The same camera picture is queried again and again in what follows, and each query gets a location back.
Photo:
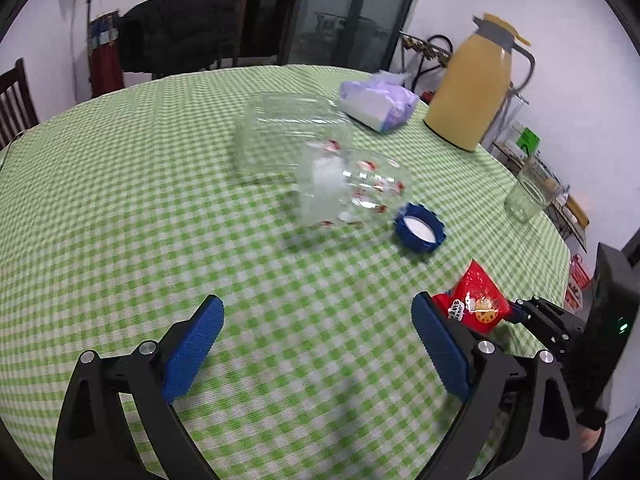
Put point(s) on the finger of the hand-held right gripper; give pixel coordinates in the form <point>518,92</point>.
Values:
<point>550,322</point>

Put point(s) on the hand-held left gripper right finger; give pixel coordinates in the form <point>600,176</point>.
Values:
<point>445,345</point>

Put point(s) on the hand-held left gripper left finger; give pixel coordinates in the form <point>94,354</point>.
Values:
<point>195,345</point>

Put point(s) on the red snack wrapper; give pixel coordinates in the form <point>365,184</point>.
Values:
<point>475,295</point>

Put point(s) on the person's right hand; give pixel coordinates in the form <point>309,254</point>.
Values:
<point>591,437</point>

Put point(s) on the red white printed box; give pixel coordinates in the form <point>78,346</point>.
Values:
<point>579,282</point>

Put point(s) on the green checked tablecloth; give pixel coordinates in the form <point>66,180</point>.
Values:
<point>200,250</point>

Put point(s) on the blue jar lid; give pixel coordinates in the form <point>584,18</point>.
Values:
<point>420,230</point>

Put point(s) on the clear drinking glass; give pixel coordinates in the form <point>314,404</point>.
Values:
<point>530,195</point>

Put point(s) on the green paper bag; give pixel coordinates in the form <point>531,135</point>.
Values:
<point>529,140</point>

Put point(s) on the clear plastic bottle pale cap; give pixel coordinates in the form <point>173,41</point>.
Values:
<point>350,185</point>

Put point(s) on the clear plastic container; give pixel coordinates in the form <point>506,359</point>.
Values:
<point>280,130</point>

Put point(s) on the yellow thermos jug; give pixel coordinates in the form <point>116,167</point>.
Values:
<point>470,90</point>

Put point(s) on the purple tissue pack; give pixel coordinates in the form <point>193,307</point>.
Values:
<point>375,102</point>

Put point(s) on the metal drying rack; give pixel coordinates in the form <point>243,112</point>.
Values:
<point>425,50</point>

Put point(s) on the dark wooden chair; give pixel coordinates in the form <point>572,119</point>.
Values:
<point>17,105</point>

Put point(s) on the red blue fabric bag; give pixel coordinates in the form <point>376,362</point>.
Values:
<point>106,60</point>

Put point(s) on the black jacket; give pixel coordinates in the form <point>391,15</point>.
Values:
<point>180,35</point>

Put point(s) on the sliding glass door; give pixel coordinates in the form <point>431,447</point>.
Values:
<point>340,10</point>

